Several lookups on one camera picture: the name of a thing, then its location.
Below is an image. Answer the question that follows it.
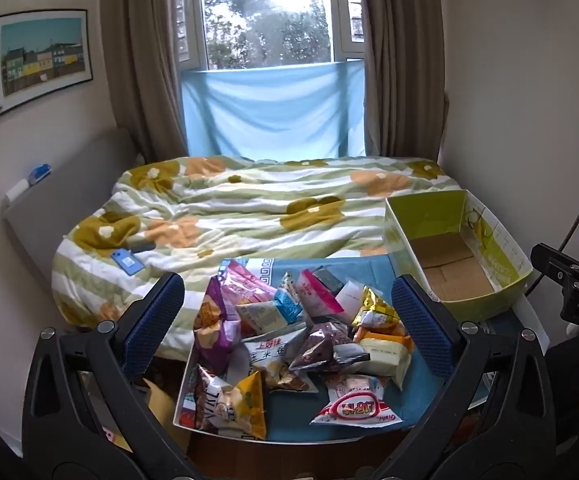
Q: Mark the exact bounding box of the red white snack packet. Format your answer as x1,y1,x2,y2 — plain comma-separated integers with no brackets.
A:
309,374,404,429

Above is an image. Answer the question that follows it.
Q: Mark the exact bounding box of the person's dark clothing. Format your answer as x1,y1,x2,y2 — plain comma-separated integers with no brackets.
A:
544,332,579,453

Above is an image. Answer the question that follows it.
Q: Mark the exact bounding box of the blue tablecloth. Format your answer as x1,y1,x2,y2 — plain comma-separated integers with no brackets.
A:
174,257,550,445

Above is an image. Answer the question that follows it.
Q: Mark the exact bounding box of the plain white snack packet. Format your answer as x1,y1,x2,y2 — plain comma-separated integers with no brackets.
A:
334,282,371,319

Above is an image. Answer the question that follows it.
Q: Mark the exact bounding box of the yellow chip bag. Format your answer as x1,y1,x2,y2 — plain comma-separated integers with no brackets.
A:
196,364,269,442

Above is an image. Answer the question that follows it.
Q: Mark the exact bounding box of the brown curtain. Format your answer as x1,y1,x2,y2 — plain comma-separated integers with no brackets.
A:
98,0,190,165
357,0,451,167

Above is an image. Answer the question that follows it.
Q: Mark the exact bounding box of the white corn snack bag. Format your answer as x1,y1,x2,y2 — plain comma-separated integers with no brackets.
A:
242,327,321,394

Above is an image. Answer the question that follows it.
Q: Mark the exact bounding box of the floral striped blanket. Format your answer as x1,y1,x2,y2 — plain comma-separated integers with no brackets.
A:
52,156,464,361

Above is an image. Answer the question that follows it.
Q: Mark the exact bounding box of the blue phone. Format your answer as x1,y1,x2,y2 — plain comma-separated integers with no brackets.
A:
111,249,139,270

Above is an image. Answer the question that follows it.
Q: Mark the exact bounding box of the white framed window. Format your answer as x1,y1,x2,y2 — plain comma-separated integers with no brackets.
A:
172,0,370,75

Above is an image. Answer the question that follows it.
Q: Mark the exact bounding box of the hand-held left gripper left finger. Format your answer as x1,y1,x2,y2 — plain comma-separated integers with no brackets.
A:
22,271,200,480

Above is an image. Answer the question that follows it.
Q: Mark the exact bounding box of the blue white snack packet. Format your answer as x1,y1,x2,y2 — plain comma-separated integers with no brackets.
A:
274,272,306,324

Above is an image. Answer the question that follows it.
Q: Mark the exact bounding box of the light blue window cloth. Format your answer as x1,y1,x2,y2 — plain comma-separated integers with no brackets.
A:
180,60,367,162

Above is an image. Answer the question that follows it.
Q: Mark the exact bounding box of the pink patterned snack packet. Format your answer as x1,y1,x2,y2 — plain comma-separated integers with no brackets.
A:
218,261,276,307

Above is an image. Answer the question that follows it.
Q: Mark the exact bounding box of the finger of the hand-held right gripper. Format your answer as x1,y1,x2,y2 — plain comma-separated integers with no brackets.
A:
530,243,579,286

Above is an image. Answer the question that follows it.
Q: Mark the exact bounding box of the framed houses picture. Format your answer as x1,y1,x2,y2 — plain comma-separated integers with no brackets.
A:
0,8,94,119

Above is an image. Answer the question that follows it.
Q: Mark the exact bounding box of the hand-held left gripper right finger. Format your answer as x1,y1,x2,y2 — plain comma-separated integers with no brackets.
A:
374,274,557,480

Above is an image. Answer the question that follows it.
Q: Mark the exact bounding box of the purple chip bag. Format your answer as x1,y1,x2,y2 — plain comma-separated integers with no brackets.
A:
194,275,244,377

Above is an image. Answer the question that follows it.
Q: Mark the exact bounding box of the orange white snack packet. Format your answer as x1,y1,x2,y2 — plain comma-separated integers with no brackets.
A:
353,326,415,392

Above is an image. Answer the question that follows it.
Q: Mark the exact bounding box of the dark green snack packet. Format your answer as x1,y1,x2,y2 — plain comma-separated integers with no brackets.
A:
314,266,343,294

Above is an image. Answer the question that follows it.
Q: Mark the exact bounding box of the gold snack packet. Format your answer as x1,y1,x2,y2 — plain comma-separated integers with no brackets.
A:
351,286,403,332

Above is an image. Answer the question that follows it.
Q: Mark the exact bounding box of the green cardboard box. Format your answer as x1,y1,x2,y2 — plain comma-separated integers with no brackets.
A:
384,190,534,322

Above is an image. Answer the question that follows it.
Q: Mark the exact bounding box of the pink white snack packet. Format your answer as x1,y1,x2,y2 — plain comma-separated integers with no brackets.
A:
294,268,346,322

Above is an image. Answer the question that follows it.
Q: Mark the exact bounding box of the beige snack packet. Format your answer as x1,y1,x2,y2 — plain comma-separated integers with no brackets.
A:
234,300,291,337

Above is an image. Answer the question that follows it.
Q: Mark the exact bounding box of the grey bed headboard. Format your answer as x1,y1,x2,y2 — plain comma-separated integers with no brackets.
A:
2,127,145,322

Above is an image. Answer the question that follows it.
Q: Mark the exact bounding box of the purple brown snack packet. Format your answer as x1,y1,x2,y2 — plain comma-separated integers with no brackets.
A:
288,321,371,375

